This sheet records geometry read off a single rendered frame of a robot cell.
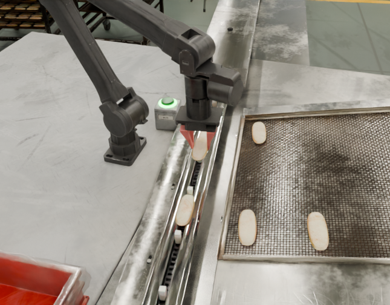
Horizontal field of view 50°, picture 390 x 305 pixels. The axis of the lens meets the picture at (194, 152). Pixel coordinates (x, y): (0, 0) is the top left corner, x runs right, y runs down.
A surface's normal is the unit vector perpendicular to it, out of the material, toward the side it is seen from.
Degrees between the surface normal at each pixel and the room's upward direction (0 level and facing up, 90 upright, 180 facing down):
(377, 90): 0
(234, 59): 0
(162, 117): 90
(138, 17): 87
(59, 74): 0
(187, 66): 90
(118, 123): 90
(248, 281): 10
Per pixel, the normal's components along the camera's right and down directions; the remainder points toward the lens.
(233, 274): -0.18, -0.79
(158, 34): -0.65, 0.40
